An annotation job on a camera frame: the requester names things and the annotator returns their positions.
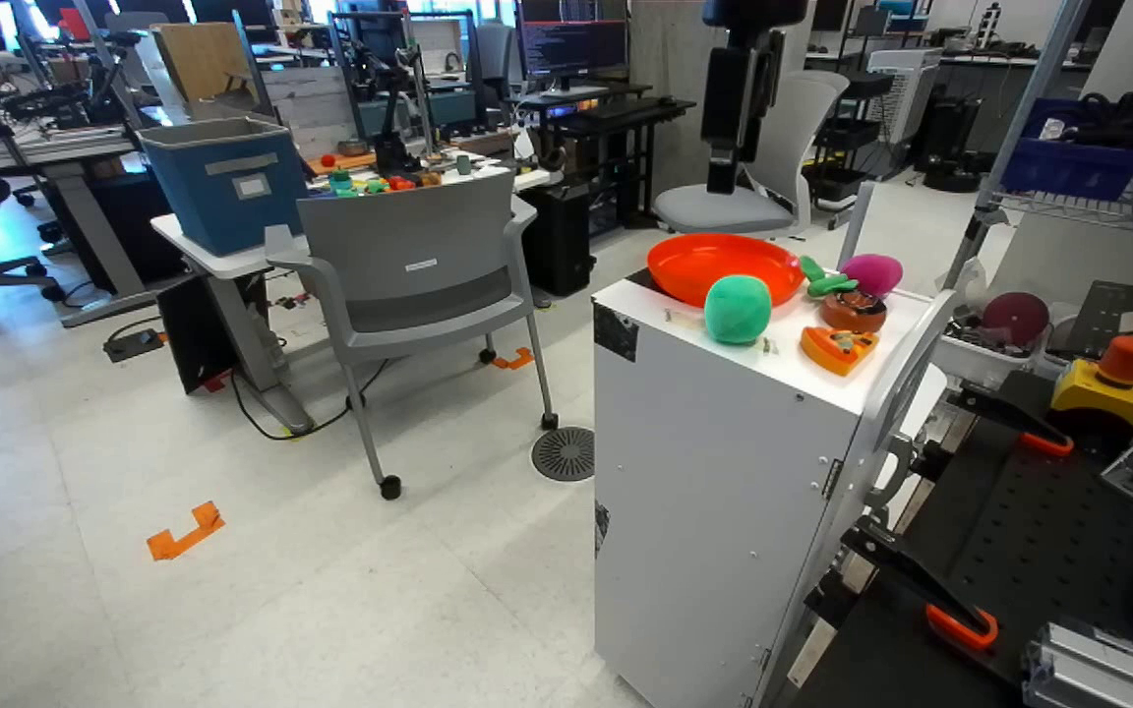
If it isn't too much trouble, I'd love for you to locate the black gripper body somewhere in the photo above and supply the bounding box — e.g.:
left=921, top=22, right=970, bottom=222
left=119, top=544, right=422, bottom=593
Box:
left=702, top=0, right=816, bottom=56

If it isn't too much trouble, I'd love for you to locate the green plush ball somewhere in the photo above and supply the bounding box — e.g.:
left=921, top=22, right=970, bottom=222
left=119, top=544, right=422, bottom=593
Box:
left=702, top=271, right=777, bottom=351

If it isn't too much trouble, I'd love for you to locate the orange plastic plate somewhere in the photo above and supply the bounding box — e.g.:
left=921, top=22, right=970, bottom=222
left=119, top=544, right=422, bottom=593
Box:
left=644, top=232, right=808, bottom=314

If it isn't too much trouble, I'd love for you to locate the white mesh office chair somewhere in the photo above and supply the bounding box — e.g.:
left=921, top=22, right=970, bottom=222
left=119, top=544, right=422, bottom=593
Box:
left=651, top=65, right=854, bottom=235

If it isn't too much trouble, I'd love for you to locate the black desk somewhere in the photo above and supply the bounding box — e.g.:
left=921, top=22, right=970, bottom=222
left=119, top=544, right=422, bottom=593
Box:
left=513, top=82, right=698, bottom=239

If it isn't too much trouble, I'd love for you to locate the black computer monitor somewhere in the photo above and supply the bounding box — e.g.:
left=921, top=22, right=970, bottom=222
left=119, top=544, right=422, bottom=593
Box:
left=519, top=0, right=633, bottom=90

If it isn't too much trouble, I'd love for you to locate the black computer tower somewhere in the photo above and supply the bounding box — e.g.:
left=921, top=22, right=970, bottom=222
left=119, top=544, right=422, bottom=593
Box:
left=519, top=178, right=600, bottom=297

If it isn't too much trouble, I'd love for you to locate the magenta plush radish toy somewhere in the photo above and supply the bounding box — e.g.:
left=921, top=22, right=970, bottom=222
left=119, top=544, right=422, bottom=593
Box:
left=798, top=250, right=909, bottom=301

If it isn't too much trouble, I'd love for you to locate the brown toy donut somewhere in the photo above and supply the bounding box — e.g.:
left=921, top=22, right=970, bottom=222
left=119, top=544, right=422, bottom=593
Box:
left=816, top=287, right=891, bottom=339

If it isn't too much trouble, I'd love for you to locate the orange toy pizza slice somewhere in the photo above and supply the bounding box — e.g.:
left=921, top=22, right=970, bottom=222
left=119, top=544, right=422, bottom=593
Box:
left=797, top=322, right=883, bottom=381

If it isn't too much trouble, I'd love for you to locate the gray metal shelf rack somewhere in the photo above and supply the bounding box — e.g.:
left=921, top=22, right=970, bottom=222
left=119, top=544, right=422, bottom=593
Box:
left=941, top=0, right=1133, bottom=318

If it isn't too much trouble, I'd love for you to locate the blue plastic crate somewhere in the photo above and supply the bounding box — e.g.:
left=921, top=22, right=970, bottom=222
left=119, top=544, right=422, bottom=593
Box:
left=1000, top=94, right=1133, bottom=205

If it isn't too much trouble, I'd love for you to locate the gray plastic rolling chair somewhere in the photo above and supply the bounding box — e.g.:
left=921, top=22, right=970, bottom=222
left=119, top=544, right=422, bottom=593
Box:
left=259, top=167, right=563, bottom=502

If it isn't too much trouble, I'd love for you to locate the round gray floor base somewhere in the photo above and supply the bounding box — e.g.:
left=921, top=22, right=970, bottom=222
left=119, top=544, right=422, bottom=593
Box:
left=529, top=426, right=600, bottom=482

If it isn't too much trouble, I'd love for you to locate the white toy kitchen unit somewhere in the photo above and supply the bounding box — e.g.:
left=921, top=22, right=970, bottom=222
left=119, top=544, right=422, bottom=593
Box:
left=589, top=178, right=996, bottom=708

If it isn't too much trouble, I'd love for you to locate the yellow emergency stop button box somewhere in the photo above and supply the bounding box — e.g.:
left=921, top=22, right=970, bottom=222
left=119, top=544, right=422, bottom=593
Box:
left=1047, top=335, right=1133, bottom=431

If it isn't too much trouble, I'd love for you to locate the blue storage bin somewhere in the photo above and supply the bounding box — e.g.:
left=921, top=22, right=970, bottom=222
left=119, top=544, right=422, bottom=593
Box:
left=133, top=115, right=311, bottom=260

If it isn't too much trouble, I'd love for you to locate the brown cardboard box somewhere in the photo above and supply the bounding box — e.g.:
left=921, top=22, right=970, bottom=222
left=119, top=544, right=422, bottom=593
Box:
left=151, top=20, right=263, bottom=119

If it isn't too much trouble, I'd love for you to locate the black perforated breadboard table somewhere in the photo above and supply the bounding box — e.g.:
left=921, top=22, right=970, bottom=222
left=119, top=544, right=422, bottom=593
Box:
left=777, top=367, right=1133, bottom=708

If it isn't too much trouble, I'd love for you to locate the black power adapter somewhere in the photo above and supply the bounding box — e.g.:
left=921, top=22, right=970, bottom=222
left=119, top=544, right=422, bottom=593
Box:
left=103, top=322, right=174, bottom=367

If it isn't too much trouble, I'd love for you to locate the gray desk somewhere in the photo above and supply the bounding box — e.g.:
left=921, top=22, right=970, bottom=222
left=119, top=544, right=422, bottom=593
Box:
left=0, top=121, right=188, bottom=330

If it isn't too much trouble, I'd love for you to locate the black clamp orange handle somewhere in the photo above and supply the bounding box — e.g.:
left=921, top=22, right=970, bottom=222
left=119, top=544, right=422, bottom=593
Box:
left=840, top=516, right=1005, bottom=660
left=945, top=377, right=1077, bottom=465

